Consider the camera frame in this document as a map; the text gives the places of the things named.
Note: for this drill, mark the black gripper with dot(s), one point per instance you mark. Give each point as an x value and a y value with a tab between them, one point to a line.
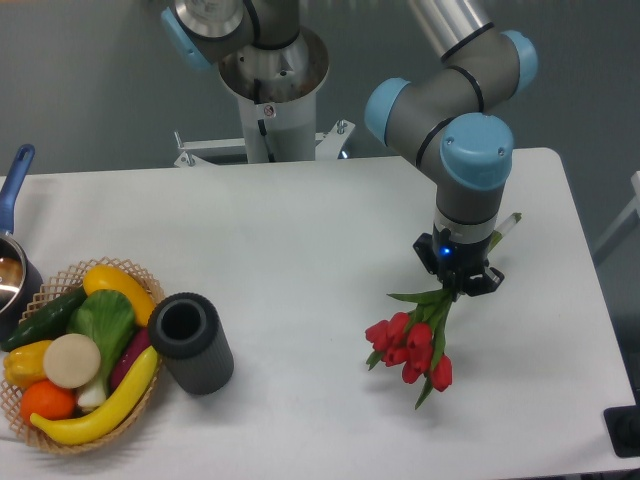
460	268

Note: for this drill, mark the red tulip bouquet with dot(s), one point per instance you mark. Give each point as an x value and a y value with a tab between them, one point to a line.
416	340

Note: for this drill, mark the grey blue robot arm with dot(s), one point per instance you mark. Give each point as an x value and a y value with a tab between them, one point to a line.
444	127

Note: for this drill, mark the dark grey ribbed vase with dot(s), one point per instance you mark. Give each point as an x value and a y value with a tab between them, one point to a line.
186	331

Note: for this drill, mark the black device at edge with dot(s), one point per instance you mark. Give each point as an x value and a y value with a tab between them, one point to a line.
623	428

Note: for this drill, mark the purple eggplant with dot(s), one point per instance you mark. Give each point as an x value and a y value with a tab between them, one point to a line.
139	342

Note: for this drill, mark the green bok choy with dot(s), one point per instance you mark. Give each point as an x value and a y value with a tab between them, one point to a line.
106	317

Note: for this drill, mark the yellow banana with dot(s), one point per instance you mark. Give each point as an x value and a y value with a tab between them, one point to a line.
111	413

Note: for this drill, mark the yellow squash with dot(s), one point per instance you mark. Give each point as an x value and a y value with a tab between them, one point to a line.
106	277

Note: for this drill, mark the woven wicker basket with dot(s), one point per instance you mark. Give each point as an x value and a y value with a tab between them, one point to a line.
57	285

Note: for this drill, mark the beige round disc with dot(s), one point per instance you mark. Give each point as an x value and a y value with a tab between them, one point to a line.
71	361

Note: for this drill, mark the green cucumber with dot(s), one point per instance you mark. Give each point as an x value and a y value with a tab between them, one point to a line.
48	322

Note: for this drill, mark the orange fruit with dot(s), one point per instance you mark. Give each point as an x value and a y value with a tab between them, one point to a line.
47	400

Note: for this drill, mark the yellow bell pepper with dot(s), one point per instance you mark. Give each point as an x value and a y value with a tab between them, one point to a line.
24	366

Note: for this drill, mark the white frame at right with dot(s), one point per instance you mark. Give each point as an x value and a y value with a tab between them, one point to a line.
620	228

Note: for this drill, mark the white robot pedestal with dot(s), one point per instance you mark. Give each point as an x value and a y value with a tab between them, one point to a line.
276	93

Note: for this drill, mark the blue handled saucepan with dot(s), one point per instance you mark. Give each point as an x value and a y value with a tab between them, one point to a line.
20	279

